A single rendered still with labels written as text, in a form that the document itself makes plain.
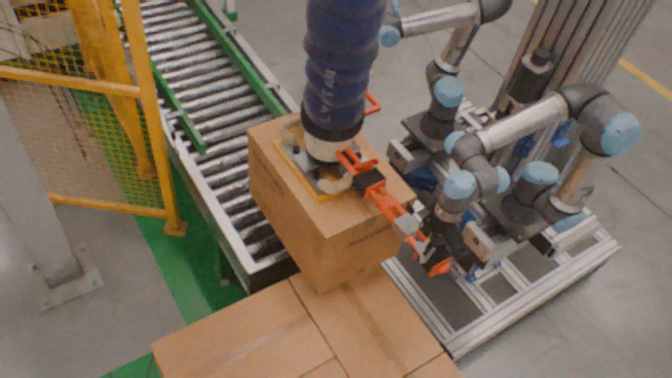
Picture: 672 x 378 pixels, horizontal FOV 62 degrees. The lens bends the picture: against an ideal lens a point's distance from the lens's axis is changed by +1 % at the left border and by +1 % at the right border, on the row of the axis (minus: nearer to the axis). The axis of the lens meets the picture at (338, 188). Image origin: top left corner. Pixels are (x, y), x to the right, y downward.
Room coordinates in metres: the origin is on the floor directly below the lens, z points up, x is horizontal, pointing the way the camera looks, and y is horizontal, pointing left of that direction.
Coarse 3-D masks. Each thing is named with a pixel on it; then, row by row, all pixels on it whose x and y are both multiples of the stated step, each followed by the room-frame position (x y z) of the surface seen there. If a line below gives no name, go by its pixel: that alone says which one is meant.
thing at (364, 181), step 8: (368, 168) 1.28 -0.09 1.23; (376, 168) 1.29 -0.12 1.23; (352, 176) 1.24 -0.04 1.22; (360, 176) 1.25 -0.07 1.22; (368, 176) 1.26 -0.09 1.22; (376, 176) 1.26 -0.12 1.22; (384, 176) 1.26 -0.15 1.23; (352, 184) 1.23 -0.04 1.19; (360, 184) 1.21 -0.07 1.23; (368, 184) 1.22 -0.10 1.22; (376, 184) 1.22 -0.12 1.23; (384, 184) 1.24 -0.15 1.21; (360, 192) 1.20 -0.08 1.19; (368, 192) 1.19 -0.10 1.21; (376, 192) 1.22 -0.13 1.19
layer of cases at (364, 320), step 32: (288, 288) 1.15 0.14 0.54; (352, 288) 1.21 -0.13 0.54; (384, 288) 1.23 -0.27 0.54; (224, 320) 0.96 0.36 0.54; (256, 320) 0.99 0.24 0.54; (288, 320) 1.01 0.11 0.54; (320, 320) 1.03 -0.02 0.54; (352, 320) 1.06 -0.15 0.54; (384, 320) 1.08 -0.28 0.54; (416, 320) 1.11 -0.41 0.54; (160, 352) 0.79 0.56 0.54; (192, 352) 0.81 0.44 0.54; (224, 352) 0.83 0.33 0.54; (256, 352) 0.86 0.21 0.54; (288, 352) 0.88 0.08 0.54; (320, 352) 0.90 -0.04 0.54; (352, 352) 0.92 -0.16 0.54; (384, 352) 0.95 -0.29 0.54; (416, 352) 0.97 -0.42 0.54
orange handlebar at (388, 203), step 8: (368, 96) 1.68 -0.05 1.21; (376, 104) 1.64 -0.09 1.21; (368, 112) 1.59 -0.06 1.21; (336, 152) 1.35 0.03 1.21; (352, 152) 1.36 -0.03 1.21; (344, 160) 1.32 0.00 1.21; (360, 160) 1.33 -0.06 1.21; (352, 168) 1.29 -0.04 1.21; (384, 192) 1.20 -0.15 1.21; (376, 200) 1.17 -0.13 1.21; (384, 200) 1.16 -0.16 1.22; (392, 200) 1.17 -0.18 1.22; (384, 208) 1.13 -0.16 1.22; (392, 208) 1.16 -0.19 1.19; (400, 208) 1.15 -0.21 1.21; (392, 216) 1.11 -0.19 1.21; (400, 216) 1.12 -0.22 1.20; (416, 232) 1.06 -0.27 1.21; (408, 240) 1.03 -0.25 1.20; (424, 240) 1.04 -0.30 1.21; (448, 264) 0.96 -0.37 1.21; (440, 272) 0.93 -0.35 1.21
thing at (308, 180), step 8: (272, 144) 1.46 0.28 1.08; (280, 144) 1.45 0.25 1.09; (296, 144) 1.47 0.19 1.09; (280, 152) 1.42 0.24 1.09; (288, 152) 1.42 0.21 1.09; (296, 152) 1.41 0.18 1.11; (288, 160) 1.38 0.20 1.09; (296, 168) 1.35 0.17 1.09; (320, 168) 1.37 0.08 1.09; (304, 176) 1.31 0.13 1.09; (312, 176) 1.31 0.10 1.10; (320, 176) 1.33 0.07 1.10; (328, 176) 1.34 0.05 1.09; (304, 184) 1.28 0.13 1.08; (312, 184) 1.28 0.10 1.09; (312, 192) 1.25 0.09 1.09; (320, 192) 1.25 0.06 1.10; (320, 200) 1.22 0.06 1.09
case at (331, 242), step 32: (256, 128) 1.54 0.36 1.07; (256, 160) 1.47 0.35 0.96; (384, 160) 1.48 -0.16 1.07; (256, 192) 1.47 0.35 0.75; (288, 192) 1.27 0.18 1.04; (352, 192) 1.30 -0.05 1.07; (288, 224) 1.26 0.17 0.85; (320, 224) 1.13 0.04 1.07; (352, 224) 1.15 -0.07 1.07; (384, 224) 1.24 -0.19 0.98; (320, 256) 1.08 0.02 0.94; (352, 256) 1.16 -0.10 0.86; (384, 256) 1.28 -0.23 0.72; (320, 288) 1.08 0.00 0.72
